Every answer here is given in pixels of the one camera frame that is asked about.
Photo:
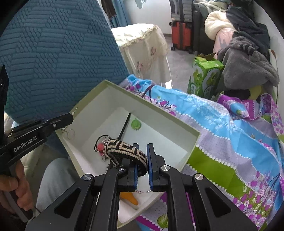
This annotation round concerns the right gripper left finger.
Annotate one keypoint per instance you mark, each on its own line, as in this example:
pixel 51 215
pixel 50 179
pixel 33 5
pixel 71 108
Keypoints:
pixel 106 189

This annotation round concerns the grey fleece garment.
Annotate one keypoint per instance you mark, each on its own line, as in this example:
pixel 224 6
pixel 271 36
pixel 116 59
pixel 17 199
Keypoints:
pixel 245 67

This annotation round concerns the blue textured left chair back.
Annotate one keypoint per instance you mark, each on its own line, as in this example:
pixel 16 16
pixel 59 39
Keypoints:
pixel 55 52

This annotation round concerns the red suitcase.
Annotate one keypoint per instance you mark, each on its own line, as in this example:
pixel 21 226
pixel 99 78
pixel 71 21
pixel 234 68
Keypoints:
pixel 181 33

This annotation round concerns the orange gourd pendant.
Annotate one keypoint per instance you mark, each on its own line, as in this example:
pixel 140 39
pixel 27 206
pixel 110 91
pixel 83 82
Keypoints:
pixel 129 197

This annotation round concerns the grey suitcase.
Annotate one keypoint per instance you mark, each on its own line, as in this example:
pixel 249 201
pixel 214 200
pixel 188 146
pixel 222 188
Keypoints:
pixel 181 10

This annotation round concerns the colourful patterned bed sheet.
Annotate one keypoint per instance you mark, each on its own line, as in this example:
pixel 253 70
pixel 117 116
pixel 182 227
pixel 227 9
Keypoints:
pixel 239 149

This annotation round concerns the black suitcase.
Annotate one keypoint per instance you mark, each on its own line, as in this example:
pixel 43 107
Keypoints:
pixel 202 44

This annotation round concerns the green cardboard box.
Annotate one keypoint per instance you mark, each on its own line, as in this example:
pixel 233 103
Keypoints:
pixel 205 77

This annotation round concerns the cream padded jacket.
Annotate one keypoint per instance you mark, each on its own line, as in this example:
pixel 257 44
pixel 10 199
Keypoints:
pixel 216 21

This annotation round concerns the black hair stick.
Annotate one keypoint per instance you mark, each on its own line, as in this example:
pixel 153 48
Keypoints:
pixel 124 127

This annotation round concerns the black white woven bangle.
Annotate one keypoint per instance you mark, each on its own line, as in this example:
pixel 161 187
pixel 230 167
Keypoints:
pixel 116 150

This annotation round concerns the left hand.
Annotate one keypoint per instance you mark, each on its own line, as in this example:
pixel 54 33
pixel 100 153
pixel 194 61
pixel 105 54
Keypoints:
pixel 20 185

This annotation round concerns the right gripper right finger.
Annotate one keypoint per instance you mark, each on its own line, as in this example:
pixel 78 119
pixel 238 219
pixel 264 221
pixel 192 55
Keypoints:
pixel 165 178

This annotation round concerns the dark blue jacket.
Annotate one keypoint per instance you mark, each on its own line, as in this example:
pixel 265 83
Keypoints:
pixel 242 18

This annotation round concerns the green round pendant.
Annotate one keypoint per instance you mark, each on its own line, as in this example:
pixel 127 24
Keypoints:
pixel 135 124

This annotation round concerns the green jewelry box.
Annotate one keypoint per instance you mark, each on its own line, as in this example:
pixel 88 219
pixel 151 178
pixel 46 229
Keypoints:
pixel 104 110

